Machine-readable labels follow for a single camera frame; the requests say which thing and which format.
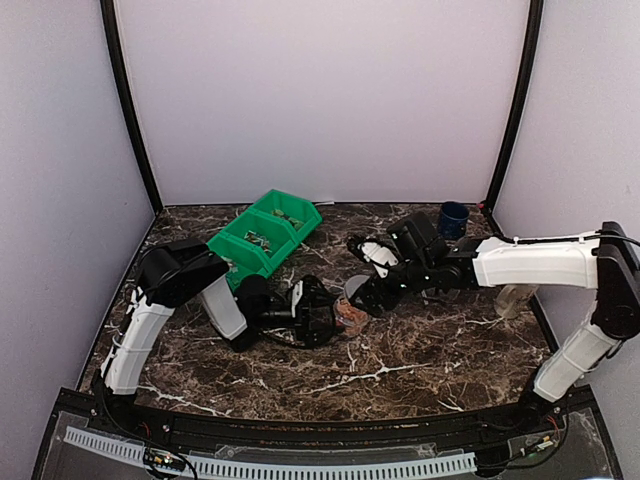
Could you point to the black front rail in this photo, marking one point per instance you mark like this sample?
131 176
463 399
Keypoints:
483 429

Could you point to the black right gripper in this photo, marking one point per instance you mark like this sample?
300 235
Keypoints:
366 291

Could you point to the white slotted cable duct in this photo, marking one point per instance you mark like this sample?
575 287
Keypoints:
240 462

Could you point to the lollipop candies pile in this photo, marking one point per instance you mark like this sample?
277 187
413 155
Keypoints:
257 239

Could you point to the yellow-green gummy candies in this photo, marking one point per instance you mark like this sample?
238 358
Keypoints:
296 221

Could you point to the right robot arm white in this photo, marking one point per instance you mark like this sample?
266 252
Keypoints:
603 263

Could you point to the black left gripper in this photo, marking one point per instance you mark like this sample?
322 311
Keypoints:
304 329

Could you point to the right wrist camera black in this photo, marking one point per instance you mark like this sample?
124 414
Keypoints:
414 238

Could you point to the white round lid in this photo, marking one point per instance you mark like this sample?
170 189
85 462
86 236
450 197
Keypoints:
353 284

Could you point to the dark blue mug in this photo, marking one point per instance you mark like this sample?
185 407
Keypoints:
452 220

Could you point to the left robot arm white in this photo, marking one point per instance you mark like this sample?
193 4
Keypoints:
172 274

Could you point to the beige ceramic mug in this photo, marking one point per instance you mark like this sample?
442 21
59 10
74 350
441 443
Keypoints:
512 299

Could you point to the green three-compartment candy bin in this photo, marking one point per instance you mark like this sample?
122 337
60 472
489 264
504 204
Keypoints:
245 259

